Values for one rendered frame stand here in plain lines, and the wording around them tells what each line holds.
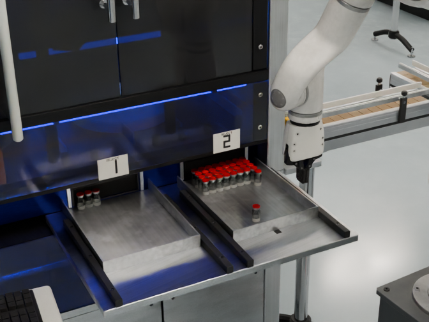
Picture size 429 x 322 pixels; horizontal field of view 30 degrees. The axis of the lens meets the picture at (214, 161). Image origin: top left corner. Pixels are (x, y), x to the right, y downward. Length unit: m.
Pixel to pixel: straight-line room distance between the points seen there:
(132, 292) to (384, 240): 2.05
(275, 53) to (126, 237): 0.65
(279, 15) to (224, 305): 0.93
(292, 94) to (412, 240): 2.04
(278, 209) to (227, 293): 0.44
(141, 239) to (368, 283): 1.58
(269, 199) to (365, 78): 3.44
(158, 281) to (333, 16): 0.74
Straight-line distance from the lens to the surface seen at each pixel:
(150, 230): 2.12
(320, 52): 1.83
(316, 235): 2.10
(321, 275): 3.50
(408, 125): 2.80
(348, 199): 4.07
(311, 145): 2.01
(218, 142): 2.25
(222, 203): 2.23
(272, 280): 2.60
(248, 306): 2.61
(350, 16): 1.80
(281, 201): 2.24
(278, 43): 2.24
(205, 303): 2.52
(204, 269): 1.96
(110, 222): 2.17
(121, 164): 2.15
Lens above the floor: 2.00
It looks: 27 degrees down
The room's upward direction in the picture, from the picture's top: 1 degrees counter-clockwise
